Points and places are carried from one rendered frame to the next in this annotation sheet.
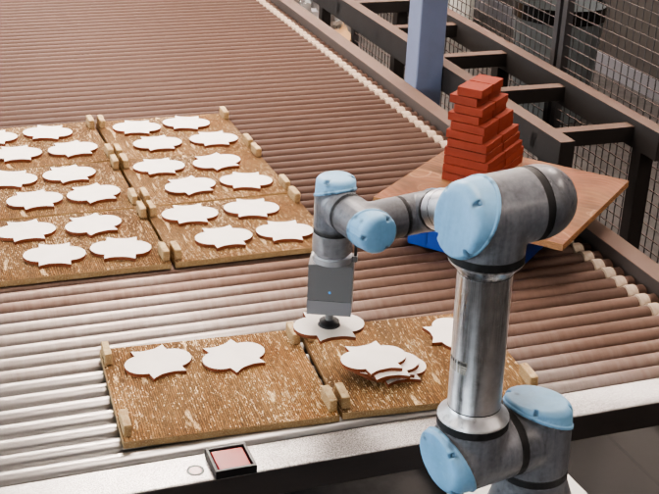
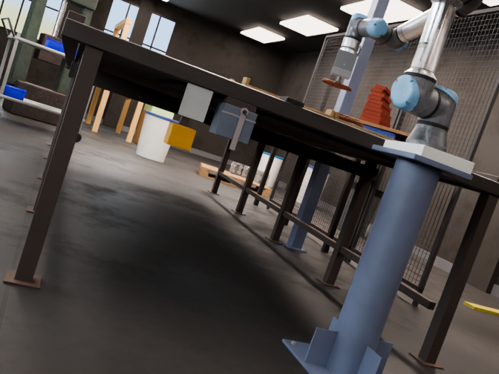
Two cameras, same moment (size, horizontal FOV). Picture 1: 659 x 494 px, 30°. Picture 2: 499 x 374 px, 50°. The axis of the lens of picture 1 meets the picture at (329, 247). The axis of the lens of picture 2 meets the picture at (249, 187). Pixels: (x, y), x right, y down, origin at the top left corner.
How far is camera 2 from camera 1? 1.49 m
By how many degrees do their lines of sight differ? 20
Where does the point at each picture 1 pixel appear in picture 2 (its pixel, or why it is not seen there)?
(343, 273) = (353, 56)
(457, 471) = (413, 87)
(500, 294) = (451, 12)
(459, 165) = (367, 116)
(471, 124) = (377, 100)
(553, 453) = (448, 110)
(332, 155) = not seen: hidden behind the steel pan
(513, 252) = not seen: outside the picture
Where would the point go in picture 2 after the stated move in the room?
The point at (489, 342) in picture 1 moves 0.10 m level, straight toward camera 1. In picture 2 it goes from (441, 33) to (446, 25)
